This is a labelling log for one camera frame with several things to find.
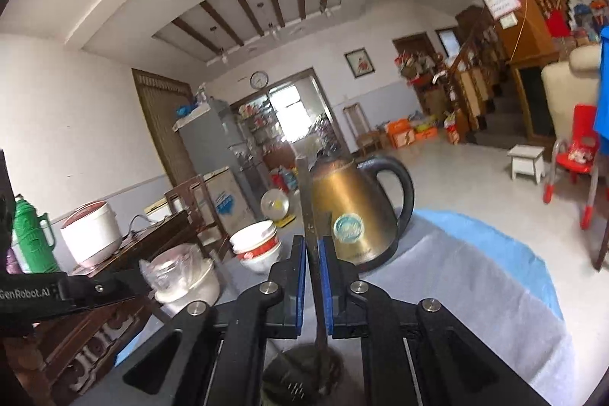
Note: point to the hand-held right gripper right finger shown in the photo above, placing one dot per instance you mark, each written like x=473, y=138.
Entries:
x=326, y=287

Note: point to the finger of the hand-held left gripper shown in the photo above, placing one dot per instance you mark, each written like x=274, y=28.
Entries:
x=100, y=288

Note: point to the light blue table cloth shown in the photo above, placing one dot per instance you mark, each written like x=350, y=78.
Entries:
x=499, y=254

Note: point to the orange cardboard box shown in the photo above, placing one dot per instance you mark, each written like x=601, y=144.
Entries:
x=399, y=135

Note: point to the green thermos flask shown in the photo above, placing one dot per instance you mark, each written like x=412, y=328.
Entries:
x=33, y=235

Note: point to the purple water bottle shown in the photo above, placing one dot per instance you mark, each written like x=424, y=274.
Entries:
x=13, y=261

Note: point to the dark wooden stool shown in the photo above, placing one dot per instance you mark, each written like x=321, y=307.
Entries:
x=603, y=244

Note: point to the round wall clock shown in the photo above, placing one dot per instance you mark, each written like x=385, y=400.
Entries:
x=259, y=79

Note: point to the small white stool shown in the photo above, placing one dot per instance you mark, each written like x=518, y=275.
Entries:
x=525, y=158

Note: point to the dark wooden chair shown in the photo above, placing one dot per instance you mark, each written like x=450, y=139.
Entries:
x=183, y=194

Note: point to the grey refrigerator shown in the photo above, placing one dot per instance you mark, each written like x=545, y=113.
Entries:
x=209, y=139

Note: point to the cream sofa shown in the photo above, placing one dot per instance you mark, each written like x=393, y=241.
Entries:
x=566, y=92

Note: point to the white light switch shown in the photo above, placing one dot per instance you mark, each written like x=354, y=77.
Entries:
x=508, y=21

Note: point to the dark carved wooden sideboard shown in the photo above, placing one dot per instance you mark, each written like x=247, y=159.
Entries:
x=71, y=353

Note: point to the white rice cooker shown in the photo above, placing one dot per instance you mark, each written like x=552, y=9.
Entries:
x=90, y=235

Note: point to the red plastic child chair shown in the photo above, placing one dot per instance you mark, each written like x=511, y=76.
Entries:
x=578, y=149

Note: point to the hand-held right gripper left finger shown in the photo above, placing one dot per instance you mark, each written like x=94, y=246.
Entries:
x=299, y=287

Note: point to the wooden stair railing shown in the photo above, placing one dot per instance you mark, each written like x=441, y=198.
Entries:
x=464, y=87

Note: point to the framed flower picture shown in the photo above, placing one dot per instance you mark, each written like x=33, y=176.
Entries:
x=359, y=62

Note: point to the blue jacket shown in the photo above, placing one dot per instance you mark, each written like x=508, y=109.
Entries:
x=603, y=92

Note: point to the dark wooden chopstick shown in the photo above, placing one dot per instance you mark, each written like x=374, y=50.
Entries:
x=307, y=196

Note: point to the grey table cloth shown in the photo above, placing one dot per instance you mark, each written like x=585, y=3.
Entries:
x=452, y=292

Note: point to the white chest freezer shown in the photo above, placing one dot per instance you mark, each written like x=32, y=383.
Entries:
x=228, y=196

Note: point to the brown wooden chair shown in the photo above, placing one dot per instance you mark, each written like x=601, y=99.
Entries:
x=359, y=125

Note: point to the brown door curtain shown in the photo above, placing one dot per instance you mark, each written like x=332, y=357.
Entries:
x=161, y=125

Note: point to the grey metal chopstick holder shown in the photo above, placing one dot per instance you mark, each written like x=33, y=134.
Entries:
x=292, y=389

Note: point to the golden electric kettle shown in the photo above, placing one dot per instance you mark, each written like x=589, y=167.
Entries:
x=361, y=206

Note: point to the small round heater fan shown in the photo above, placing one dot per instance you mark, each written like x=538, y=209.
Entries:
x=276, y=204

